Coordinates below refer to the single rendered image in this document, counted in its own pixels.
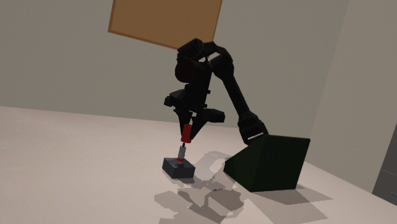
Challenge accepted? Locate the dark red cylinder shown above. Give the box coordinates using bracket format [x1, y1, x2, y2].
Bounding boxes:
[181, 124, 192, 143]

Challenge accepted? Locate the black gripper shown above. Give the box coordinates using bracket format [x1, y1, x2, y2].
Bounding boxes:
[173, 83, 225, 140]

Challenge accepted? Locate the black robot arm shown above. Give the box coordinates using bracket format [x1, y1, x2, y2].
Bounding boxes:
[169, 38, 269, 146]

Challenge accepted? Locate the grey marker with red band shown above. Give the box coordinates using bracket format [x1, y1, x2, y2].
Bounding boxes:
[177, 143, 186, 164]

